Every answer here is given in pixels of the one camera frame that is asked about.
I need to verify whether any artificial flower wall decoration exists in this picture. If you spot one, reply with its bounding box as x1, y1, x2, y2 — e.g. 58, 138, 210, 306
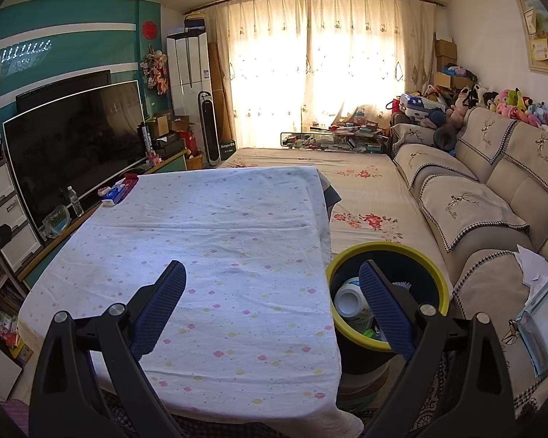
140, 48, 170, 96

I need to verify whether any large curved television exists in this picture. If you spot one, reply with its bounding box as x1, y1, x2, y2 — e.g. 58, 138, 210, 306
3, 80, 147, 235

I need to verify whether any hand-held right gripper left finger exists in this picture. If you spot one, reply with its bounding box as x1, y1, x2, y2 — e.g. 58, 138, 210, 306
28, 260, 188, 438

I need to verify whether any row of books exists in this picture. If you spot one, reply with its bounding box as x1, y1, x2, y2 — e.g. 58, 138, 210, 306
0, 255, 28, 324

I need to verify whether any pile of colourful packets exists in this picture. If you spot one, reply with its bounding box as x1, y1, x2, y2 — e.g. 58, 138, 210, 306
0, 312, 35, 366

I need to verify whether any black tube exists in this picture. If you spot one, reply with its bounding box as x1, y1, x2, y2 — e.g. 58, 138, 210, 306
139, 121, 155, 156

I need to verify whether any clear glass bowl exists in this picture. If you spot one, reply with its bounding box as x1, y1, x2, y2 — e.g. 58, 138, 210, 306
43, 205, 70, 238

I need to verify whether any dark round cushion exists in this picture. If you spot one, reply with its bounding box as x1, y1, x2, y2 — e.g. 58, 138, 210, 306
431, 125, 457, 151

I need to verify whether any white floral tablecloth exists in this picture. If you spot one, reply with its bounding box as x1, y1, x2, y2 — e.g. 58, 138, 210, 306
18, 165, 366, 438

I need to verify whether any brown cardboard sheet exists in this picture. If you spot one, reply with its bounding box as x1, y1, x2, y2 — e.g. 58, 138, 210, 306
208, 42, 237, 144

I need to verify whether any white drawer unit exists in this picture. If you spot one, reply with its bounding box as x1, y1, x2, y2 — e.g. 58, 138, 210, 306
0, 162, 44, 274

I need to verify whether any cream floral bed sheet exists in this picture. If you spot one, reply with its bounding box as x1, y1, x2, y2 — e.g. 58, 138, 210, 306
219, 148, 457, 284

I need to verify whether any stack of cardboard boxes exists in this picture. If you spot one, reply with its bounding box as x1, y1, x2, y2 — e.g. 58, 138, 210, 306
433, 39, 473, 92

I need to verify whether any white case with star print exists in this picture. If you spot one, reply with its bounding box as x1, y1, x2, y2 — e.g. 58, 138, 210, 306
399, 93, 439, 122

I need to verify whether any small cardboard box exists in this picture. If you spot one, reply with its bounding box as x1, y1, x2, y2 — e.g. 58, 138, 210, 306
148, 112, 171, 138

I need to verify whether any pile of plush toys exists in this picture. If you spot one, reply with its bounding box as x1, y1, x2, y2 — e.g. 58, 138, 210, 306
445, 83, 548, 142

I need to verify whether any clear water bottle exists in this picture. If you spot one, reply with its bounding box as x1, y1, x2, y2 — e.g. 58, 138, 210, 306
68, 186, 84, 218

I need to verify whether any cream embroidered curtain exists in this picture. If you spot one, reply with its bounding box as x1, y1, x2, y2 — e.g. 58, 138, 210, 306
209, 0, 434, 149

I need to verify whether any black tower fan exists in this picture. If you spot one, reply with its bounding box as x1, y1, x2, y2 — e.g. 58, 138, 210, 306
198, 91, 221, 166

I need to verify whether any black bin with yellow rim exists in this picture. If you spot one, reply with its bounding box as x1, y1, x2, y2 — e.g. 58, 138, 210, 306
325, 242, 451, 414

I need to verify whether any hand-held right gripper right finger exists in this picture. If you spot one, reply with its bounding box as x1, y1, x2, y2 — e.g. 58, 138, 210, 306
358, 260, 516, 438

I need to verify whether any cluttered glass coffee table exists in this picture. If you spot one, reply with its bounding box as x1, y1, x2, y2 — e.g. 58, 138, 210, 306
280, 121, 391, 153

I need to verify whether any blue tissue pack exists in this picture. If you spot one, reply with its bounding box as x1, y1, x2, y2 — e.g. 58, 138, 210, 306
101, 184, 128, 207

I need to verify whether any beige sofa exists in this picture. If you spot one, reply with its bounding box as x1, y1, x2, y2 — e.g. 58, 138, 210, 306
389, 107, 548, 420

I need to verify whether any white standing air conditioner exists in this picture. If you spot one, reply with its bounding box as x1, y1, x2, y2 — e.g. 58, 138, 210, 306
167, 31, 212, 122

